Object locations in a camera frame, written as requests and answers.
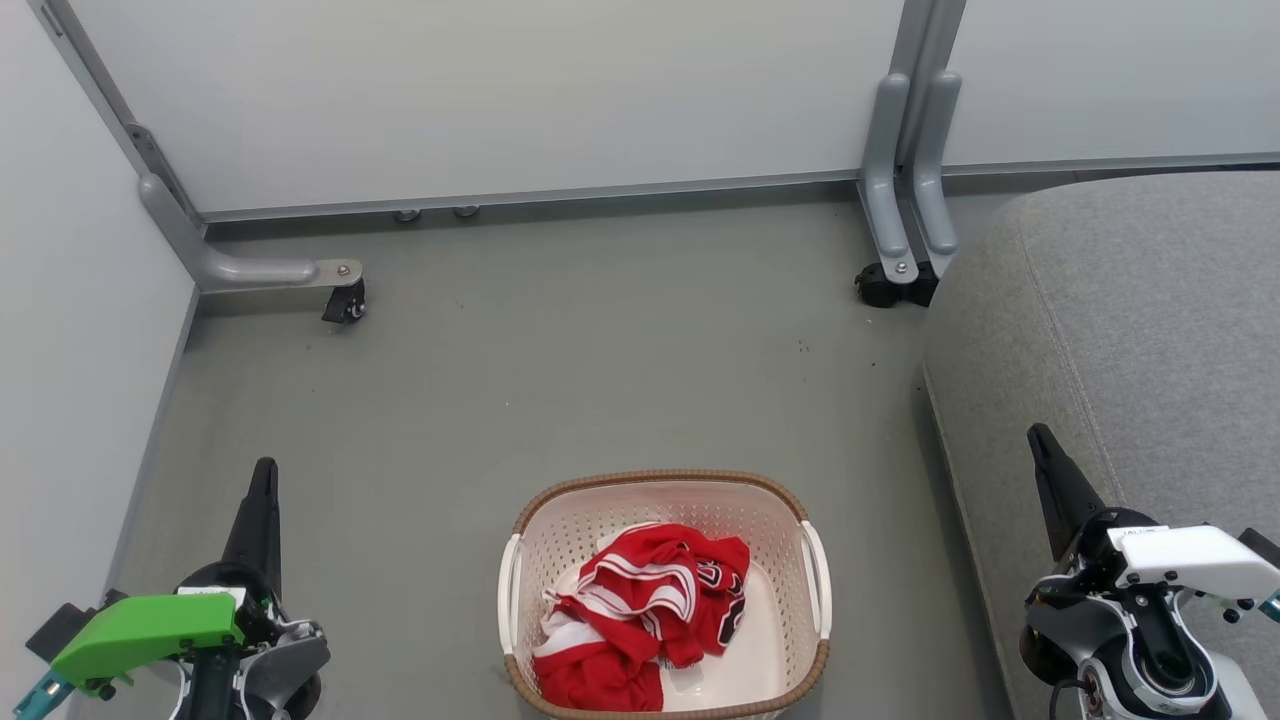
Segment plain red garment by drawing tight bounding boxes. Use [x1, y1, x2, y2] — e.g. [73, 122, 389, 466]
[533, 600, 666, 713]

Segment grey curved partition foot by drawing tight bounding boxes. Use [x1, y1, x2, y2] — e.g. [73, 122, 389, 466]
[912, 70, 963, 256]
[860, 72, 919, 286]

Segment red garment with white stripes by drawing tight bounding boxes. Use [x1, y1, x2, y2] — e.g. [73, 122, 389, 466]
[570, 522, 751, 669]

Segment long grey partition foot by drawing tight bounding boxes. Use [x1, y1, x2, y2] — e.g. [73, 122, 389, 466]
[140, 172, 364, 296]

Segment grey fabric sofa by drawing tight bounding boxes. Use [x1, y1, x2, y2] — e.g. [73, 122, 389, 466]
[920, 172, 1280, 720]

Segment single black caster wheel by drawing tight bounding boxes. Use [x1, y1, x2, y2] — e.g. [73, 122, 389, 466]
[322, 280, 367, 324]

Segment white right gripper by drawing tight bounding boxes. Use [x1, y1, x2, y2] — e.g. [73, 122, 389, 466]
[1027, 423, 1280, 601]

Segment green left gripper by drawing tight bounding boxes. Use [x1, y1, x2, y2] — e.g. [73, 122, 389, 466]
[50, 458, 283, 698]

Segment cream perforated laundry basket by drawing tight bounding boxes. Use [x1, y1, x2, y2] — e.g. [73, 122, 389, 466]
[497, 470, 833, 720]

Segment teal left cable connector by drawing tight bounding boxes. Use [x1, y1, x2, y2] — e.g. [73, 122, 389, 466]
[12, 672, 76, 720]

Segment black double caster wheel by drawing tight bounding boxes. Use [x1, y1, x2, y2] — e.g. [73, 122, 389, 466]
[855, 260, 939, 309]

